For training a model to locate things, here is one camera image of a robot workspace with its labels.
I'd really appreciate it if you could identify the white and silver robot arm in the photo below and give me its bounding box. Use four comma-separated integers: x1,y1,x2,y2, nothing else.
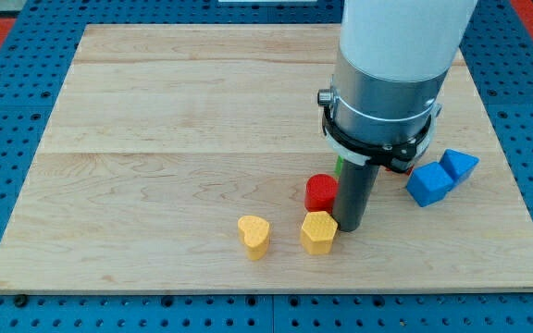
318,0,477,173

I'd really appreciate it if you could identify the red cylinder block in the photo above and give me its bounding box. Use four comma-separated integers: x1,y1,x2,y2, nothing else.
304,174,338,213

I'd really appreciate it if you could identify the yellow heart block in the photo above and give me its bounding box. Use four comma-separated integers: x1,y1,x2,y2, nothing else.
238,216,271,261

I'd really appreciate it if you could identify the green block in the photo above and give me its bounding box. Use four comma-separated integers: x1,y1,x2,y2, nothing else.
334,156,343,179

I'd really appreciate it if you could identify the yellow hexagon block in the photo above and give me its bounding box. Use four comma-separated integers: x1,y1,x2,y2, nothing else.
300,211,338,255

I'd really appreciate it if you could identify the light wooden board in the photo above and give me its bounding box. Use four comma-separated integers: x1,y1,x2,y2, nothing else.
0,25,533,295

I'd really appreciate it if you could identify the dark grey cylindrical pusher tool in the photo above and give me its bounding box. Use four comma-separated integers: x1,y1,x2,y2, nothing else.
332,161,379,232

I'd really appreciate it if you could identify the small red block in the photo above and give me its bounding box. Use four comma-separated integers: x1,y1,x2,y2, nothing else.
384,166,415,176

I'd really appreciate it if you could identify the blue cube block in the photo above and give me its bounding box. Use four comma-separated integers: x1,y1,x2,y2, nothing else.
406,162,454,207

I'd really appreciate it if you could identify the blue triangular block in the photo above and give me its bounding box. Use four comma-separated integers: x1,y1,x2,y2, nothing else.
440,149,479,188

